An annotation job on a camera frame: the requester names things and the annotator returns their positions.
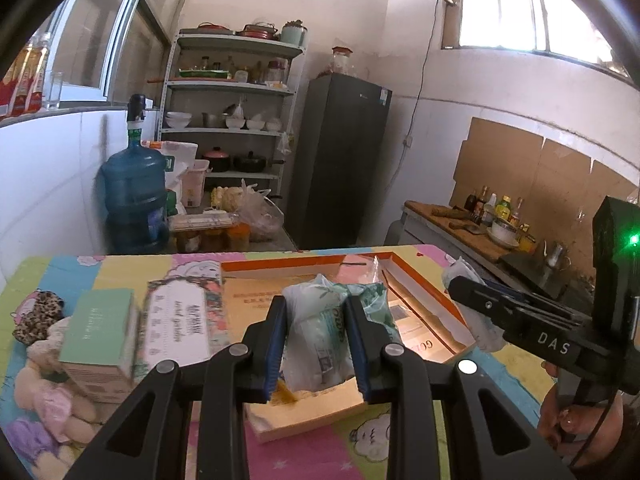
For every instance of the red stacked pots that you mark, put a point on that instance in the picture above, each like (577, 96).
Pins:
(259, 31)

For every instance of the steel kettle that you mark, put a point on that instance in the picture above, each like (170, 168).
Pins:
(555, 256)

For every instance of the barred wall window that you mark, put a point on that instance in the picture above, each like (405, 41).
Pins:
(500, 15)

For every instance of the flat noodle pack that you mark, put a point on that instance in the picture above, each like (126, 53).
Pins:
(202, 221)

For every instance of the stack of white bowls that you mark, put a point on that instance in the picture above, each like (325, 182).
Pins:
(178, 120)

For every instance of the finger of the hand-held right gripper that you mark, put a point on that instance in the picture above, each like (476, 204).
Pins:
(496, 288)
(487, 305)

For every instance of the dark grey fridge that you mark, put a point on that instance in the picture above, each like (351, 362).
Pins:
(335, 160)

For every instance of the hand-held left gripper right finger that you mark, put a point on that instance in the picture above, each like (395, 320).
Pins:
(357, 350)

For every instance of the steel pot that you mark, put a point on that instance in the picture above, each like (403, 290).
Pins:
(215, 121)

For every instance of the leopard print plush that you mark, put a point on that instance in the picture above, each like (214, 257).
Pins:
(42, 310)

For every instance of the cardboard wall sheet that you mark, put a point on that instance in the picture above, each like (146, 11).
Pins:
(505, 160)

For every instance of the orange shallow cardboard box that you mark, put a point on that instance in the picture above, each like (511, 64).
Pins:
(250, 305)

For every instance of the wooden rolling pin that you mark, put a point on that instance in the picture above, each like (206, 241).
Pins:
(450, 212)

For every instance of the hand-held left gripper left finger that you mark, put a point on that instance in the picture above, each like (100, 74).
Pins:
(277, 340)

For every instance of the kitchen cleaver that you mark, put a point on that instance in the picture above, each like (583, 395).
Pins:
(470, 228)

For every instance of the black pot with red lid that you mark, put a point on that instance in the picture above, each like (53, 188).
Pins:
(217, 160)

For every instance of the clear plastic bag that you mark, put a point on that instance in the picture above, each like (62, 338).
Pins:
(262, 212)

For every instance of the glass jar with red lid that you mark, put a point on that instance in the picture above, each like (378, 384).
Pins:
(342, 62)

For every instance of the white metal shelf rack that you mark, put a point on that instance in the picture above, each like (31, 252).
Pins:
(215, 85)

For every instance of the drinking glass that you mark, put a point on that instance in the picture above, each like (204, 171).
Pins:
(55, 92)

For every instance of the sliding window frame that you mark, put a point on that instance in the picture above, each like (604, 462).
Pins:
(127, 5)

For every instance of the black water jug pump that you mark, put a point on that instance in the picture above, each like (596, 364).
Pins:
(136, 110)

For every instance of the small white bowl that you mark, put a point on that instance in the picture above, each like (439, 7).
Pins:
(235, 124)
(274, 125)
(255, 125)

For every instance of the green tray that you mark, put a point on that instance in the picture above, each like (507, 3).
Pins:
(202, 74)

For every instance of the white mixing bowl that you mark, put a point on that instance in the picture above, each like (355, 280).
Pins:
(504, 235)

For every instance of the row of sauce bottles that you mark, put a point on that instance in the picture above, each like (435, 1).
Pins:
(503, 209)

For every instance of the pink plastic bin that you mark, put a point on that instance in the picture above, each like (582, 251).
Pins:
(196, 182)

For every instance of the blue water jug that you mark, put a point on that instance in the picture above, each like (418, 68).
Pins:
(132, 185)

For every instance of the mint green canister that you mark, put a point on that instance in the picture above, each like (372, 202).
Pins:
(294, 34)

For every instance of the row of condiment jars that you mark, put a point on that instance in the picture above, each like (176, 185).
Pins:
(274, 71)

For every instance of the white rice sack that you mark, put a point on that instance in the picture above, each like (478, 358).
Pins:
(177, 160)

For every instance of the person's right hand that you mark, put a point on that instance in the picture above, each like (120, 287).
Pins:
(592, 432)

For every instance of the black induction cooktop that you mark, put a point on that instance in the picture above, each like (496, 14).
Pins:
(530, 270)

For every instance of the white green tissue packet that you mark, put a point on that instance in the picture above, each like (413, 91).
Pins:
(315, 330)

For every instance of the mint green carton box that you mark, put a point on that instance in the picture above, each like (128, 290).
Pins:
(100, 325)

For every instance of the wooden cutting board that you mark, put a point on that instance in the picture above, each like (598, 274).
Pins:
(430, 222)

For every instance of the teddy bear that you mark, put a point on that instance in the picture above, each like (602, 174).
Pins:
(40, 360)

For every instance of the white plastic-wrapped packet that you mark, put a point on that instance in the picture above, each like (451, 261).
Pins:
(480, 335)

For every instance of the black wok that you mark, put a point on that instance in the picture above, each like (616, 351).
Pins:
(252, 162)

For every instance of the flat packaged booklet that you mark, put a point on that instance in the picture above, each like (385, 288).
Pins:
(175, 320)

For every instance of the red pan lid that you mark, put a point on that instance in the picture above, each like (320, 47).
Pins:
(213, 27)

